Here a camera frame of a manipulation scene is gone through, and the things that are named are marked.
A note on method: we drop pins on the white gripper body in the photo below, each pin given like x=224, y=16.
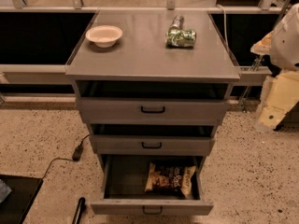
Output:
x=287, y=44

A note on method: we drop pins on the brown chip bag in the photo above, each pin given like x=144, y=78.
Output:
x=170, y=178

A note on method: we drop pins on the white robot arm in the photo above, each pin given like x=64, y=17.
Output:
x=282, y=43

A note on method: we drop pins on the black robot base panel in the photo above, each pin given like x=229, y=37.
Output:
x=15, y=207

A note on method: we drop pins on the grey bottom drawer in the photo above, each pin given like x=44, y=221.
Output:
x=124, y=189

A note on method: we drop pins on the grey drawer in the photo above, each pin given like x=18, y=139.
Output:
x=152, y=139
x=124, y=189
x=148, y=102

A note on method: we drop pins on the grey top drawer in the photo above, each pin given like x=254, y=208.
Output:
x=148, y=102

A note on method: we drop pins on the grey middle drawer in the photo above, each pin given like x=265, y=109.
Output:
x=152, y=139

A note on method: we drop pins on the green crushed can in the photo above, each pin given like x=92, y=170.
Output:
x=180, y=38

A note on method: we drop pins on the silver can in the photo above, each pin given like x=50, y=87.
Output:
x=177, y=22

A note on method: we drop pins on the white bowl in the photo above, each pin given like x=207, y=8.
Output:
x=104, y=36

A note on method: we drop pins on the black cylindrical handle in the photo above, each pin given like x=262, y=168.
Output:
x=79, y=210

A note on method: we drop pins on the grey horizontal rail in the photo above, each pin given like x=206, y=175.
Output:
x=41, y=74

